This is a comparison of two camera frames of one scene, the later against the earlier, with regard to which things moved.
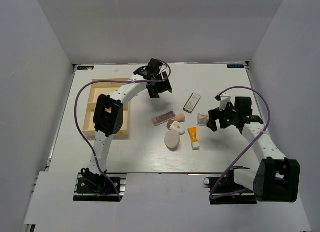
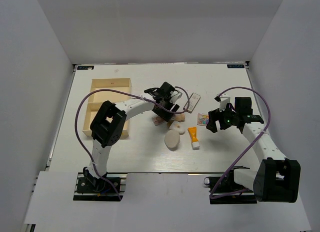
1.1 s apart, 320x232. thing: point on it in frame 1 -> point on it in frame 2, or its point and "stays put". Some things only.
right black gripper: (215, 114) stays put
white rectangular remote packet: (191, 103) stays put
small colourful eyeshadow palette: (202, 119) stays put
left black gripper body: (159, 86) -> (163, 113)
